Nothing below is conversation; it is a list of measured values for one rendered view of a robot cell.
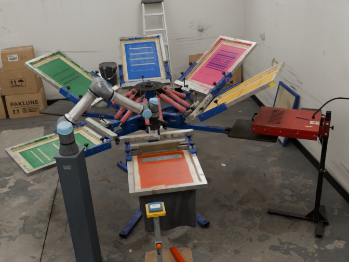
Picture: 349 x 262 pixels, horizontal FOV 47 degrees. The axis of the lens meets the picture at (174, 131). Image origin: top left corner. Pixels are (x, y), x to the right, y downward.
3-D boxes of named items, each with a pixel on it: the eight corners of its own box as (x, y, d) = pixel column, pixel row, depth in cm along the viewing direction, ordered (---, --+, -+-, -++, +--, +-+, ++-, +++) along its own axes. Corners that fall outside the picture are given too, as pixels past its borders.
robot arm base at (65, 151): (56, 156, 306) (53, 144, 301) (64, 146, 319) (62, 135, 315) (75, 156, 303) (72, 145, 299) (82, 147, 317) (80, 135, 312)
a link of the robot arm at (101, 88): (99, 83, 292) (155, 110, 314) (98, 78, 301) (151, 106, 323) (92, 96, 294) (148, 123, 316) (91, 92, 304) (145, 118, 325)
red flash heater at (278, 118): (324, 122, 383) (326, 110, 378) (321, 143, 345) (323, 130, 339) (260, 115, 404) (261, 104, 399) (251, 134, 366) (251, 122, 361)
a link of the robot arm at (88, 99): (53, 131, 307) (100, 78, 301) (53, 123, 320) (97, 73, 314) (66, 139, 313) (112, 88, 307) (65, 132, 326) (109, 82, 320)
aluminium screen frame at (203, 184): (207, 187, 300) (207, 183, 299) (130, 197, 294) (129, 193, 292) (189, 141, 371) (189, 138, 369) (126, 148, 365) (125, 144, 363)
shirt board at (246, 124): (282, 131, 400) (282, 123, 396) (275, 149, 366) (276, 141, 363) (159, 117, 447) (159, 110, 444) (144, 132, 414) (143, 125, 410)
